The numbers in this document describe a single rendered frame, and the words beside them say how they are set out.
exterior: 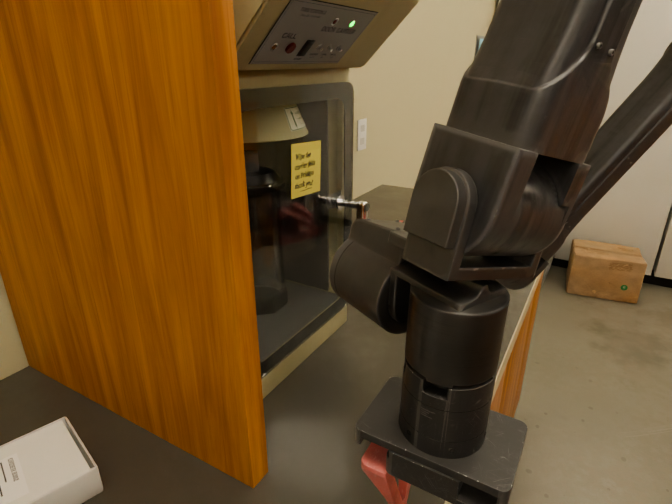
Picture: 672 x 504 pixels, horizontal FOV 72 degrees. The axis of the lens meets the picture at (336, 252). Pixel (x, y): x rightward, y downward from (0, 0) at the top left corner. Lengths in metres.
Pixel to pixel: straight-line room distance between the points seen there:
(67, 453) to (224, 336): 0.27
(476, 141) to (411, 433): 0.18
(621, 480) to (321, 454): 1.62
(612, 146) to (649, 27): 2.83
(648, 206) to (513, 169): 3.39
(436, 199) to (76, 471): 0.54
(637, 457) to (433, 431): 1.99
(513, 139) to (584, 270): 3.12
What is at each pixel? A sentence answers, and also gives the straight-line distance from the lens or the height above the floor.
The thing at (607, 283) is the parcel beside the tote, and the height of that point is 0.12.
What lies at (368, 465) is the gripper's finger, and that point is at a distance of 0.35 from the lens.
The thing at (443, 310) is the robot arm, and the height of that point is 1.30.
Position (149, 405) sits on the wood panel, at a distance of 0.70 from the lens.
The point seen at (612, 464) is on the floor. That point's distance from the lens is 2.20.
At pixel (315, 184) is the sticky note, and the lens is 0.71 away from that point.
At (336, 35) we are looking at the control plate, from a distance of 0.63.
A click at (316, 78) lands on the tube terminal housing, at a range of 0.71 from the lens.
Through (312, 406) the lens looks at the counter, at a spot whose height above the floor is 0.94.
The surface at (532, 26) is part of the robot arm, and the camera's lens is 0.26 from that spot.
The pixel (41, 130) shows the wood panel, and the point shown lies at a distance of 0.65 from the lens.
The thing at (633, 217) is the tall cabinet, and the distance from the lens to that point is 3.63.
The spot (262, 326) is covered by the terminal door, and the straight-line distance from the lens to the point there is 0.67.
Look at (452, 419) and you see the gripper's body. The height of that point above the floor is 1.22.
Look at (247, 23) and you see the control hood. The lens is 0.50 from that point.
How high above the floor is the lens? 1.42
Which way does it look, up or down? 23 degrees down
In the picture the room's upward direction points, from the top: straight up
